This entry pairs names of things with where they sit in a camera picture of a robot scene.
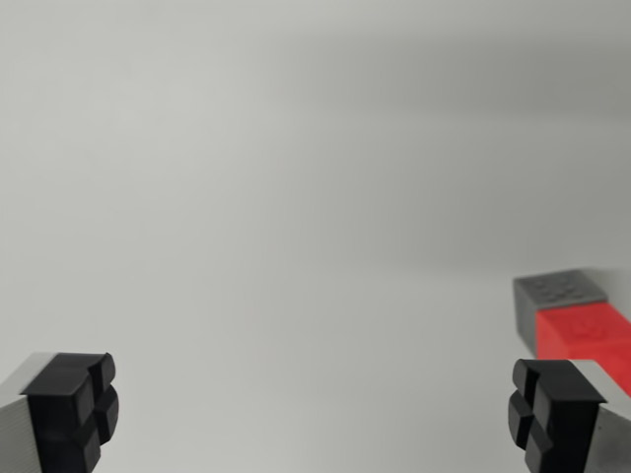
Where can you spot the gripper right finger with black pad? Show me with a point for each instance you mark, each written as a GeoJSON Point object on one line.
{"type": "Point", "coordinates": [567, 409]}

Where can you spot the red embossed rubber cube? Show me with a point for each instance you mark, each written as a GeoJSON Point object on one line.
{"type": "Point", "coordinates": [586, 327]}

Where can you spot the grey embossed rubber cube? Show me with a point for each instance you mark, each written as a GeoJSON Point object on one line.
{"type": "Point", "coordinates": [530, 305]}

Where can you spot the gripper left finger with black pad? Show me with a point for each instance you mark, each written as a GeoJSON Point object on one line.
{"type": "Point", "coordinates": [54, 404]}

